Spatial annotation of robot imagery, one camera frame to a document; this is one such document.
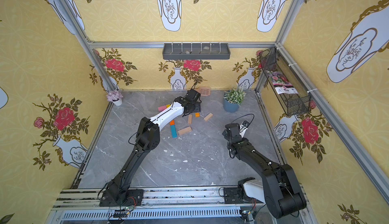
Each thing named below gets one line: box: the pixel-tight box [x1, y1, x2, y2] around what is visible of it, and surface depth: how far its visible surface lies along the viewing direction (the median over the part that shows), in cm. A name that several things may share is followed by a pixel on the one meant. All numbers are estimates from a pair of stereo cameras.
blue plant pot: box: [223, 98, 241, 113], surface depth 103 cm
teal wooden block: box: [170, 124, 178, 138], surface depth 100 cm
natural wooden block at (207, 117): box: [203, 112, 214, 122], surface depth 108 cm
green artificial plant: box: [223, 86, 247, 105], surface depth 99 cm
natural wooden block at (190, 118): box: [187, 114, 193, 125], surface depth 105 cm
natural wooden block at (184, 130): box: [177, 126, 192, 136], surface depth 100 cm
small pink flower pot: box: [106, 89, 124, 106], surface depth 107 cm
